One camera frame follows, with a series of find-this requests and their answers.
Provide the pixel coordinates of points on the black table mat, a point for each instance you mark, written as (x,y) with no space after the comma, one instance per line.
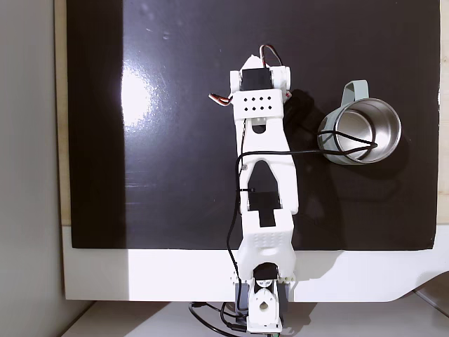
(175,158)

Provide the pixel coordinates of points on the pale green steel-lined mug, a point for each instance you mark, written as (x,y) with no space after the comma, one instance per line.
(365,133)

